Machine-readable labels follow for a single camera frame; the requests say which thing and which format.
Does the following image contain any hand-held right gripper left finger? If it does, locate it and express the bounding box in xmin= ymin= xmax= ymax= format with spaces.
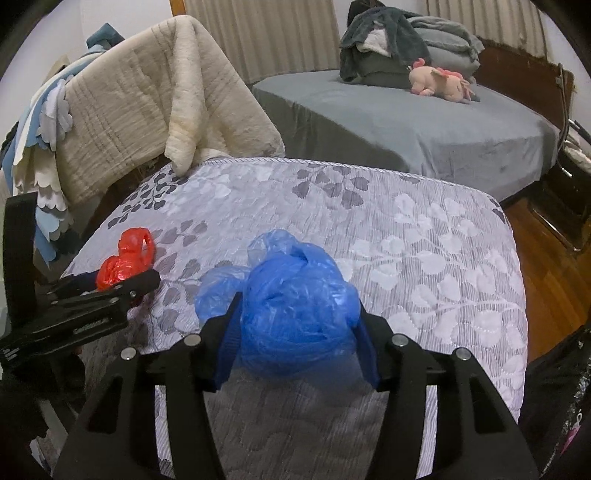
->
xmin=53 ymin=292 xmax=245 ymax=480

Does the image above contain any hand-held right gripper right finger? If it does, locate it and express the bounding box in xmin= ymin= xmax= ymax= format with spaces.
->
xmin=353 ymin=305 xmax=539 ymax=480

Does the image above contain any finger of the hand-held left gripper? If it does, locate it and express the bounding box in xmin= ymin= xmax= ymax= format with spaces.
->
xmin=46 ymin=269 xmax=161 ymax=324

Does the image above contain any red plastic bag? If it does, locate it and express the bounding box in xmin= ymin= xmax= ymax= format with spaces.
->
xmin=96 ymin=227 xmax=157 ymax=308

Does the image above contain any blue plastic bag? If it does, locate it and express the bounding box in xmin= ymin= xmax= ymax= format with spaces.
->
xmin=194 ymin=228 xmax=362 ymax=380

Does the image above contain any black trash bag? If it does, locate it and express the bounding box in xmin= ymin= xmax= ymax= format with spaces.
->
xmin=521 ymin=322 xmax=591 ymax=480

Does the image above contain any grey floral mattress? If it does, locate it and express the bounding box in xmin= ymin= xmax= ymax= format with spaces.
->
xmin=60 ymin=157 xmax=528 ymax=480

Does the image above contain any blue white scalloped blanket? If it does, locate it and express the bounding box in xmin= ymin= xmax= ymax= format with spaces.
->
xmin=0 ymin=23 xmax=122 ymax=269

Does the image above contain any beige quilt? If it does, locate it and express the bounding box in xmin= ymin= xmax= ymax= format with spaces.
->
xmin=55 ymin=15 xmax=286 ymax=206

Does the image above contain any grey bed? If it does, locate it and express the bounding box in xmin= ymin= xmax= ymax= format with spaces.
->
xmin=252 ymin=69 xmax=562 ymax=205

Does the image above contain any black metal chair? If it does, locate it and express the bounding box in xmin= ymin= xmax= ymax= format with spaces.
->
xmin=529 ymin=119 xmax=591 ymax=253

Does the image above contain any pink plush toy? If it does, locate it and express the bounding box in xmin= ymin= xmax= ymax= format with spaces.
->
xmin=409 ymin=58 xmax=476 ymax=105

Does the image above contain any silver chair cushion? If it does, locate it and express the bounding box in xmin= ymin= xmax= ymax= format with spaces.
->
xmin=560 ymin=142 xmax=591 ymax=175

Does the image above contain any wide beige pleated curtain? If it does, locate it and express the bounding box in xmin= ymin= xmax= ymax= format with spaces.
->
xmin=184 ymin=0 xmax=341 ymax=85

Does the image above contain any dark wooden headboard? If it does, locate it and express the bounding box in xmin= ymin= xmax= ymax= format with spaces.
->
xmin=475 ymin=39 xmax=576 ymax=133

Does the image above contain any pile of grey folded blankets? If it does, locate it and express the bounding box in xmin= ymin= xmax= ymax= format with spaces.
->
xmin=406 ymin=16 xmax=485 ymax=80

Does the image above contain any pile of grey bedding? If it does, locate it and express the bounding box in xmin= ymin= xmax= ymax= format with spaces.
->
xmin=339 ymin=0 xmax=433 ymax=85

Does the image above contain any narrow beige pleated curtain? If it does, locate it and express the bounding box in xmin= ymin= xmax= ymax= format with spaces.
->
xmin=425 ymin=0 xmax=548 ymax=59

